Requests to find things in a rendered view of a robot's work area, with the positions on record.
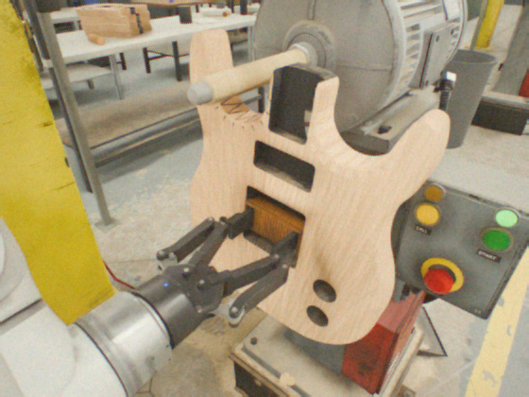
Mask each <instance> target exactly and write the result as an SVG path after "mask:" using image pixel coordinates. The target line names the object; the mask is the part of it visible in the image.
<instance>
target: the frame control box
mask: <svg viewBox="0 0 529 397"><path fill-rule="evenodd" d="M431 182H435V183H438V184H440V185H442V186H443V187H444V189H445V190H446V197H445V199H443V200H441V201H440V202H431V201H429V200H428V199H426V198H425V197H424V195H423V189H424V187H425V186H426V185H427V184H428V183H431ZM424 204H427V205H431V206H433V207H435V209H436V211H437V213H438V219H437V220H436V222H435V223H432V224H427V223H424V222H422V221H420V220H419V218H418V215H417V211H418V208H419V206H420V205H424ZM502 207H510V208H513V209H515V210H517V211H518V213H519V214H520V223H519V224H518V226H516V227H514V228H511V229H506V228H503V227H501V226H499V225H498V224H497V223H496V222H495V221H494V219H493V214H494V212H495V211H496V210H497V209H499V208H502ZM493 230H495V231H500V232H503V233H506V234H507V235H508V237H509V239H510V243H509V246H508V247H507V248H506V249H503V250H491V249H490V248H489V247H488V246H487V245H486V244H485V242H484V238H483V237H484V234H485V233H487V232H489V231H493ZM528 247H529V179H527V178H524V177H521V176H517V175H514V174H511V173H507V172H504V171H502V170H498V169H495V168H491V167H489V166H482V165H478V164H474V163H470V162H467V161H463V160H460V159H457V158H454V157H451V156H448V155H445V154H443V156H442V158H441V160H440V162H439V164H437V166H436V167H435V169H434V172H433V173H432V174H431V175H430V177H429V178H428V179H427V180H426V181H425V182H424V183H423V184H422V185H421V186H420V187H419V189H418V190H417V192H416V193H415V194H414V195H413V196H412V197H411V198H409V199H408V200H407V201H406V204H405V208H404V216H403V218H402V222H401V228H400V231H399V235H398V238H397V242H396V245H395V249H394V252H393V259H394V266H395V277H396V278H398V279H400V280H401V281H403V282H406V283H408V284H409V285H410V289H411V291H412V292H413V293H414V294H415V295H417V294H418V293H419V292H420V291H421V290H423V291H425V292H427V293H430V294H431V295H433V296H435V297H437V298H439V299H440V300H442V301H444V302H448V303H450V304H453V305H455V306H457V307H458V308H460V309H462V310H464V311H466V312H468V313H470V314H472V315H474V316H477V317H479V318H481V319H488V318H489V316H490V314H491V313H492V312H493V310H494V308H495V306H496V305H497V303H498V301H499V299H500V297H501V296H502V294H503V291H504V289H505V288H506V286H507V284H508V282H509V281H510V279H511V278H512V276H513V274H514V272H515V270H516V267H517V265H518V263H519V262H520V260H521V258H522V256H523V255H524V253H525V251H526V250H527V248H528ZM431 269H445V270H447V272H448V274H449V275H450V276H451V278H452V281H453V285H452V289H451V290H450V291H449V292H448V293H446V294H439V293H435V292H434V291H432V290H431V289H430V288H429V287H427V286H426V285H425V283H424V280H423V278H424V275H425V274H426V272H427V271H428V270H431Z"/></svg>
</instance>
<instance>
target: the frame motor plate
mask: <svg viewBox="0 0 529 397"><path fill-rule="evenodd" d="M409 92H413V94H416V95H417V97H416V98H415V99H414V101H412V102H411V103H409V104H408V105H407V106H405V107H404V108H403V109H401V110H399V111H398V112H396V113H395V114H394V115H392V116H391V117H389V118H388V119H387V120H385V121H384V122H383V123H382V124H380V125H379V126H378V127H376V128H375V129H373V130H372V131H370V132H369V133H368V134H367V135H366V136H363V135H360V134H356V133H353V132H349V131H345V132H340V133H338V134H339V135H340V137H341V139H343V140H344V142H346V143H350V144H352V145H355V146H358V147H363V148H366V149H369V150H372V151H375V152H379V153H382V154H384V155H385V154H387V153H389V152H390V151H391V150H392V148H393V147H394V145H396V144H397V143H398V142H399V140H400V139H401V137H402V136H403V135H404V133H405V132H406V131H407V130H408V129H409V128H410V127H412V125H413V124H414V123H416V121H417V120H419V119H420V117H421V116H423V115H424V114H425V113H427V112H429V111H433V110H438V107H439V106H438V104H439V101H440V100H439V99H440V97H441V96H440V95H441V92H440V91H439V90H438V85H437V86H433V85H430V86H428V87H427V89H425V90H423V91H422V90H420V89H412V90H410V91H409Z"/></svg>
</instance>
